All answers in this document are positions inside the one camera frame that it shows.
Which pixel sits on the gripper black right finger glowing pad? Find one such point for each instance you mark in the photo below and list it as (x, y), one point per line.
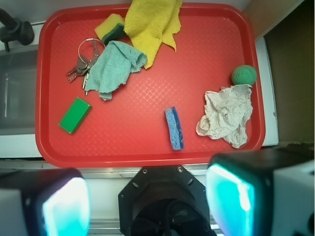
(268, 192)

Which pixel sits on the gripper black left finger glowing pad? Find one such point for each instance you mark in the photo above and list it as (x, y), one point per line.
(54, 202)

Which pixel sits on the green rectangular block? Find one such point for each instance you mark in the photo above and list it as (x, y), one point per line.
(75, 115)

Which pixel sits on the crumpled white cloth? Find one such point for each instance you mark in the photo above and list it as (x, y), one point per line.
(226, 114)

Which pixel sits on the blue sponge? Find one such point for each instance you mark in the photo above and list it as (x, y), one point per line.
(174, 127)

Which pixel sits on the red plastic tray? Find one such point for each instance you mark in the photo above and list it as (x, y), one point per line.
(131, 129)

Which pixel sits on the green textured ball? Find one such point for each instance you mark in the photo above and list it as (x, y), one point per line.
(244, 74)

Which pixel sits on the steel sink basin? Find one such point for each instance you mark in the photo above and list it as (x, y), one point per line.
(18, 70)

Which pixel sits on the teal microfiber cloth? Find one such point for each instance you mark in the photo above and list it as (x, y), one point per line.
(113, 68)

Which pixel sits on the black faucet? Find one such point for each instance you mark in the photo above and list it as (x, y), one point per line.
(15, 30)

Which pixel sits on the yellow and green sponge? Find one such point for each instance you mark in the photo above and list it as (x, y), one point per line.
(112, 28)

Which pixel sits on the yellow microfiber cloth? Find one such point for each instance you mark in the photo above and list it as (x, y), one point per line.
(151, 23)

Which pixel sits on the silver keys on ring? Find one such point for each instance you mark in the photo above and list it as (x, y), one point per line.
(84, 65)

